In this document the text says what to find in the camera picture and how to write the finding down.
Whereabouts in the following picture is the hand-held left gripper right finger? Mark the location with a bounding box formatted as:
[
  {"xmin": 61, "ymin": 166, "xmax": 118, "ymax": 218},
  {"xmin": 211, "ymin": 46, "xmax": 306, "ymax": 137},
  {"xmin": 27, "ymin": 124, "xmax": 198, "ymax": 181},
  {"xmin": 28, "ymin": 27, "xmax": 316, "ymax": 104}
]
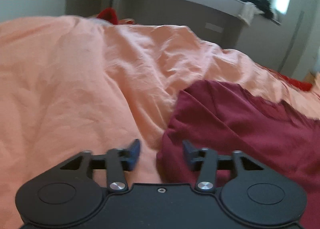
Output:
[{"xmin": 182, "ymin": 140, "xmax": 266, "ymax": 192}]

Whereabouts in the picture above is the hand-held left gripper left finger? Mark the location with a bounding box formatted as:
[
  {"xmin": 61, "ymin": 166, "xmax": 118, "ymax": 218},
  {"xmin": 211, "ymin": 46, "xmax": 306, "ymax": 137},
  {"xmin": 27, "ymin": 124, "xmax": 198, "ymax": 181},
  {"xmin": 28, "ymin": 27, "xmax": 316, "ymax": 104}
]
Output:
[{"xmin": 59, "ymin": 139, "xmax": 141, "ymax": 193}]

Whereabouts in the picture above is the maroon small garment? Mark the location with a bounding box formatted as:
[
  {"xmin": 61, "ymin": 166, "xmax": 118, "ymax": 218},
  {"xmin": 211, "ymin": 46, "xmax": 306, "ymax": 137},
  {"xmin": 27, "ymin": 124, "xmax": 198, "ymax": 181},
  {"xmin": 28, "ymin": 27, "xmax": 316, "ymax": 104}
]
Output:
[{"xmin": 156, "ymin": 80, "xmax": 320, "ymax": 229}]

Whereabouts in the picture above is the orange blanket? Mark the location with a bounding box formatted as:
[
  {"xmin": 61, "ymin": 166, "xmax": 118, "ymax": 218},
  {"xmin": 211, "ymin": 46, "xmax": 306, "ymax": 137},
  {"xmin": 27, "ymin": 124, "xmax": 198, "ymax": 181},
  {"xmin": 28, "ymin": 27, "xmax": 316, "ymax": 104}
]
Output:
[{"xmin": 0, "ymin": 15, "xmax": 320, "ymax": 229}]

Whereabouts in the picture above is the white cabinet label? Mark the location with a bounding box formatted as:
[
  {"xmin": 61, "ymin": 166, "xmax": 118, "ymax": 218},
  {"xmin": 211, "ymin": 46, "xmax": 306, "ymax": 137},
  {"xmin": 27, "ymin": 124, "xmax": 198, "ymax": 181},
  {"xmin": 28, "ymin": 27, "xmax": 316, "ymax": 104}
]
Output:
[{"xmin": 204, "ymin": 22, "xmax": 223, "ymax": 33}]

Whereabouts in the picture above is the red bed sheet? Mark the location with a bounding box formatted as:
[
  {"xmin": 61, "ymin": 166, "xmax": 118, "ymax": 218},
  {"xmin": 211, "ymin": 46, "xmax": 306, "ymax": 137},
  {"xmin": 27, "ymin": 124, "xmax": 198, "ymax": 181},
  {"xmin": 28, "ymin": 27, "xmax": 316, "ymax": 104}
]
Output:
[{"xmin": 265, "ymin": 67, "xmax": 314, "ymax": 92}]

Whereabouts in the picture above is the red cloth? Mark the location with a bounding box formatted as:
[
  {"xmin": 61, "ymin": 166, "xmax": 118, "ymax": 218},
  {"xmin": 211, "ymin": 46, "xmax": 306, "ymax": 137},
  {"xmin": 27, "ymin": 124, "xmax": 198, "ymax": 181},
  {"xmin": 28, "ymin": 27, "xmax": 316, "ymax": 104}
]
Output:
[{"xmin": 96, "ymin": 7, "xmax": 119, "ymax": 25}]

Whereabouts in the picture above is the grey window seat cabinet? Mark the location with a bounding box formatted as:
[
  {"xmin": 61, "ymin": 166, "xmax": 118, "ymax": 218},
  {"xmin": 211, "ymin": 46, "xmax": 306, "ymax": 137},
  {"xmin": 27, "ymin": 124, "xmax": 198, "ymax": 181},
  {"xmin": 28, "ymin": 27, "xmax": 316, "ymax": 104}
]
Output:
[{"xmin": 114, "ymin": 0, "xmax": 282, "ymax": 50}]

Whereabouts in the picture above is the white cloth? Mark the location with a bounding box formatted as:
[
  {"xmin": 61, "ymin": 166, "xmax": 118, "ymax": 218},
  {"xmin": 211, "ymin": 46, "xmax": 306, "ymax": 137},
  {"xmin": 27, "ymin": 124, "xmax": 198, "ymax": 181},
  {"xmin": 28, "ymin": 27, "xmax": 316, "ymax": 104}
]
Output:
[{"xmin": 239, "ymin": 3, "xmax": 263, "ymax": 25}]

